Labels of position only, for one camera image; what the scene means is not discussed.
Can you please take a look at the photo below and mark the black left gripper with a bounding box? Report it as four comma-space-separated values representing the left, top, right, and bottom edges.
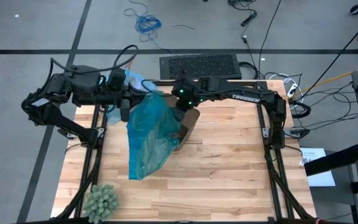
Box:
103, 87, 151, 123

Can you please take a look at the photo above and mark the white printed paper sheet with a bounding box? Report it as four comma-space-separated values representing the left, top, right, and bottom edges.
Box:
298, 147, 336, 188

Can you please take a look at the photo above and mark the long black floor cable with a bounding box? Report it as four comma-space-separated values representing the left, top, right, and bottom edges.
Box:
257, 0, 283, 75
303, 14, 358, 94

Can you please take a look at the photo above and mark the yellow floor cable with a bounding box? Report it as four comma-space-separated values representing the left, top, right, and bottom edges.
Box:
296, 65, 358, 94

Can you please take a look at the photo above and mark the green trash bag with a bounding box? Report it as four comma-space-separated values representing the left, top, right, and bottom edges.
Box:
126, 91, 183, 182

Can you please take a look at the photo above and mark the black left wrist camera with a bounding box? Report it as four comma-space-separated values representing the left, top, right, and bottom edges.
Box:
107, 68, 127, 91

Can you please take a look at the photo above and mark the light blue bin liner bag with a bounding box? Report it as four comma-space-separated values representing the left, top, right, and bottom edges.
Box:
105, 61, 165, 126

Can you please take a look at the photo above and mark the black power strip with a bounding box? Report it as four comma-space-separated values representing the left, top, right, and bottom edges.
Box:
240, 11, 258, 27

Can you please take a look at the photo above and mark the blue coiled cable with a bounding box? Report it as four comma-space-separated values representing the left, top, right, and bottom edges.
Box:
123, 0, 180, 55

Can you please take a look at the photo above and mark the green artificial succulent plant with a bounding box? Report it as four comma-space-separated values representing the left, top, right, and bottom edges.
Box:
82, 184, 120, 224

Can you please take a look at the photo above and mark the black flat bar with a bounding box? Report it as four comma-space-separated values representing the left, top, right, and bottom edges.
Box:
303, 141, 358, 177

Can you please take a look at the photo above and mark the white power strip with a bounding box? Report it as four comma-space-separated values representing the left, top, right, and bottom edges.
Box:
285, 82, 299, 98

